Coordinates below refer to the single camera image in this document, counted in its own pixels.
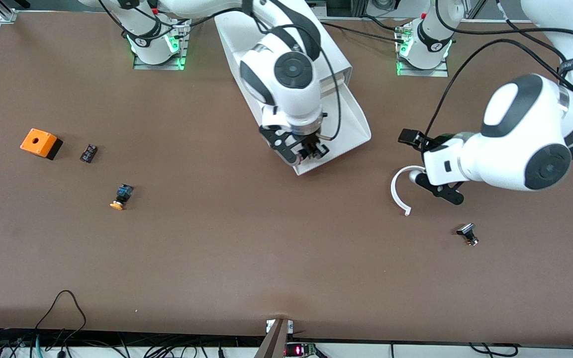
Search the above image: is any grey camera mount beam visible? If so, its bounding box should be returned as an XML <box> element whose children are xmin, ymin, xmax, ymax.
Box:
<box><xmin>254</xmin><ymin>318</ymin><xmax>294</xmax><ymax>358</ymax></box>

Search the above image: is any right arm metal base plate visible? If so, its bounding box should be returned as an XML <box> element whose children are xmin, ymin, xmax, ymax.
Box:
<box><xmin>132</xmin><ymin>12</ymin><xmax>189</xmax><ymax>71</ymax></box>

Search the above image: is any orange button enclosure box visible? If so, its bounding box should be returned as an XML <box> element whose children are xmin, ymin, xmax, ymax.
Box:
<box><xmin>20</xmin><ymin>128</ymin><xmax>63</xmax><ymax>161</ymax></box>

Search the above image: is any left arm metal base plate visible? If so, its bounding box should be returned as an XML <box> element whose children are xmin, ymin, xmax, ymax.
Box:
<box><xmin>396</xmin><ymin>20</ymin><xmax>449</xmax><ymax>78</ymax></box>

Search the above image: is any white drawer cabinet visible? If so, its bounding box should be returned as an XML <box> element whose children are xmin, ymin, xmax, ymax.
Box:
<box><xmin>214</xmin><ymin>11</ymin><xmax>353</xmax><ymax>147</ymax></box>

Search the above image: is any black push button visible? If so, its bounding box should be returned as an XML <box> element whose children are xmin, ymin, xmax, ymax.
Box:
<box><xmin>456</xmin><ymin>223</ymin><xmax>479</xmax><ymax>247</ymax></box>

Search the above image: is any black base cable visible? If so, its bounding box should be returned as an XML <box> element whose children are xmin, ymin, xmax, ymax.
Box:
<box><xmin>320</xmin><ymin>21</ymin><xmax>402</xmax><ymax>44</ymax></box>

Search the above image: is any device with red display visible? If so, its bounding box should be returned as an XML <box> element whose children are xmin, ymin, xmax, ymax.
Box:
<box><xmin>285</xmin><ymin>342</ymin><xmax>317</xmax><ymax>358</ymax></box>

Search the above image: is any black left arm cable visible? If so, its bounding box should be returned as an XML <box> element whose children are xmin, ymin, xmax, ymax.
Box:
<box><xmin>425</xmin><ymin>0</ymin><xmax>573</xmax><ymax>137</ymax></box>

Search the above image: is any thin black cable loop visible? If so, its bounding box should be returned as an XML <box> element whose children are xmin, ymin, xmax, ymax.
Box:
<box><xmin>34</xmin><ymin>290</ymin><xmax>87</xmax><ymax>344</ymax></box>

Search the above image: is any yellow push button blue body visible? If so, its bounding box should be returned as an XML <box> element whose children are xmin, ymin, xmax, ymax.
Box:
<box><xmin>109</xmin><ymin>184</ymin><xmax>134</xmax><ymax>211</ymax></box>

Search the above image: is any white C-shaped ring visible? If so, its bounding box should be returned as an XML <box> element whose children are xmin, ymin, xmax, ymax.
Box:
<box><xmin>390</xmin><ymin>166</ymin><xmax>426</xmax><ymax>217</ymax></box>

